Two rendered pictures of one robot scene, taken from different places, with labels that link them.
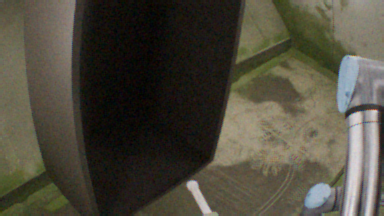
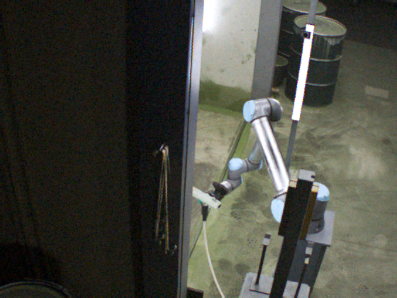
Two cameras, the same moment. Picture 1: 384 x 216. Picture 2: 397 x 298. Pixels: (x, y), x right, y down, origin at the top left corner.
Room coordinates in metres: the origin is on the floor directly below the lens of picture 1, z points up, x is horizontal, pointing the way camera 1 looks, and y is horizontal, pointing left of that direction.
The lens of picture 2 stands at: (-1.38, 1.40, 2.73)
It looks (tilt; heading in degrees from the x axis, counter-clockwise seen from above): 36 degrees down; 325
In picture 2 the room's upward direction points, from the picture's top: 4 degrees clockwise
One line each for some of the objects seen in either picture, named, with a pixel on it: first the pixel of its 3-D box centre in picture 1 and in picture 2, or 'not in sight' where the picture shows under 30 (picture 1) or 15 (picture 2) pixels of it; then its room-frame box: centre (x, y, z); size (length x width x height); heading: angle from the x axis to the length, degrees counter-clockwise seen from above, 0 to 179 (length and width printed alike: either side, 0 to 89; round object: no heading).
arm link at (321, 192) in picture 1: (317, 203); (236, 168); (0.75, -0.39, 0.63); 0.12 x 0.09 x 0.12; 82
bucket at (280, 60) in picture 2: not in sight; (274, 71); (2.53, -2.28, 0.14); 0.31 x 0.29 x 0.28; 131
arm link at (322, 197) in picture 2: not in sight; (314, 200); (0.08, -0.46, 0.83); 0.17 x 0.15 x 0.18; 82
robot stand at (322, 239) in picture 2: not in sight; (299, 258); (0.08, -0.46, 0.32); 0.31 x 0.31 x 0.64; 41
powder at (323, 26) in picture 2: not in sight; (320, 26); (2.08, -2.44, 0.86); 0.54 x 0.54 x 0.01
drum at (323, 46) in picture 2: not in sight; (314, 61); (2.07, -2.44, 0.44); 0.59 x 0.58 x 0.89; 146
